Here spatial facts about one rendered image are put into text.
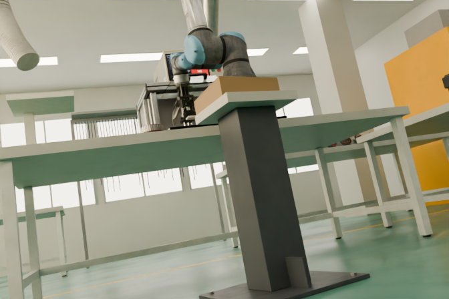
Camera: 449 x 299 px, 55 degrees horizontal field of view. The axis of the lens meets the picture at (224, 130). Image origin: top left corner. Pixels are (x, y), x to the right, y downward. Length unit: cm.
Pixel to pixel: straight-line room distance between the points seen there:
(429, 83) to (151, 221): 558
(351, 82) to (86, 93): 519
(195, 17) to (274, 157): 68
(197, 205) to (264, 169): 729
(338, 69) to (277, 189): 488
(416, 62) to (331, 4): 171
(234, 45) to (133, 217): 708
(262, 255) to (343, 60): 516
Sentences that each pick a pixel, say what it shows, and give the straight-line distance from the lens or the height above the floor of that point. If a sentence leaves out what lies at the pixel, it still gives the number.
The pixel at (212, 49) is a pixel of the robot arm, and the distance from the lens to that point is 179.
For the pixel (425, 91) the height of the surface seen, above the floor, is 136.
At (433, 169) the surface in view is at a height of 43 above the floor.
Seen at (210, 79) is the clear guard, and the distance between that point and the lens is 233.
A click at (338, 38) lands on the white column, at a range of 668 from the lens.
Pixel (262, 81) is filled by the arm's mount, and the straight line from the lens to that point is 178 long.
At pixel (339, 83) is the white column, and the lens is 639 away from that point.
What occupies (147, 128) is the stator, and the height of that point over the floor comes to 77.
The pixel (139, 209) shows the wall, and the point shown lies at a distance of 870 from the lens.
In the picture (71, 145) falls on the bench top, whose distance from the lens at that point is 200.
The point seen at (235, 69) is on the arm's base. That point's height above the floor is 88.
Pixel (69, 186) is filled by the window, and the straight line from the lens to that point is 868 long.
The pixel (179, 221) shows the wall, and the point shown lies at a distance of 883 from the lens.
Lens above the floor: 30
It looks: 11 degrees up
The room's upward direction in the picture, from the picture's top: 10 degrees counter-clockwise
